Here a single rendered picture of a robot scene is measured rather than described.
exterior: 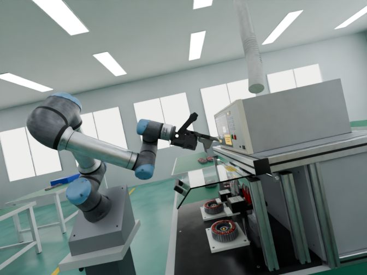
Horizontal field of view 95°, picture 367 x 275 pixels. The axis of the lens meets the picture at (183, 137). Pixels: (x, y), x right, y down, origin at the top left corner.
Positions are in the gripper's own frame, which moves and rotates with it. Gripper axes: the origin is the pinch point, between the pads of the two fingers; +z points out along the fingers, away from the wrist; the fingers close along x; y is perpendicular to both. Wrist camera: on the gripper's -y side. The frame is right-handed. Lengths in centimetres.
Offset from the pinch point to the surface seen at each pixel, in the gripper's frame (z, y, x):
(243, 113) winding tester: 4.6, -10.4, 14.8
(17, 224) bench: -265, 217, -223
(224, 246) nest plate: 10.0, 40.2, 10.8
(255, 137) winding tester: 10.9, -3.1, 14.5
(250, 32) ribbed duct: 36, -133, -119
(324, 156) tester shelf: 27.3, -0.9, 25.7
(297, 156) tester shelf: 19.5, 0.7, 25.7
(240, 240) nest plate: 15.9, 37.5, 9.6
